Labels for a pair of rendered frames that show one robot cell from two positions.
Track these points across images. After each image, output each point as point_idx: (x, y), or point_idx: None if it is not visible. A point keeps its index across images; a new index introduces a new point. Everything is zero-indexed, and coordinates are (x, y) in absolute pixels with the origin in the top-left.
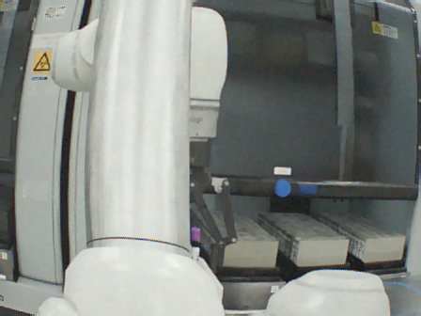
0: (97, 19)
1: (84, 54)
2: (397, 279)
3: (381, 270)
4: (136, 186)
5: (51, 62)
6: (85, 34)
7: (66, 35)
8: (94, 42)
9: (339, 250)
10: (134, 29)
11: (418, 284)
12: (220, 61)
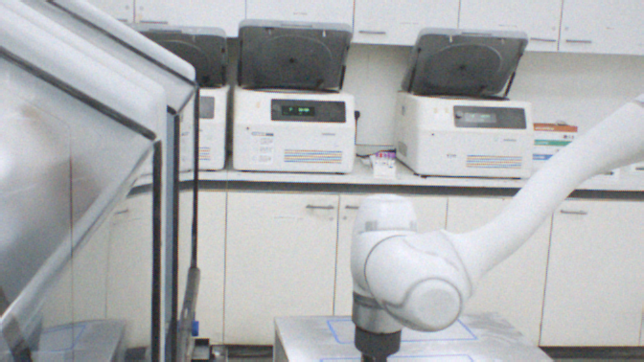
0: (454, 239)
1: (475, 286)
2: (302, 358)
3: (222, 358)
4: None
5: (456, 309)
6: (470, 262)
7: (443, 268)
8: (484, 271)
9: (190, 359)
10: None
11: (342, 352)
12: None
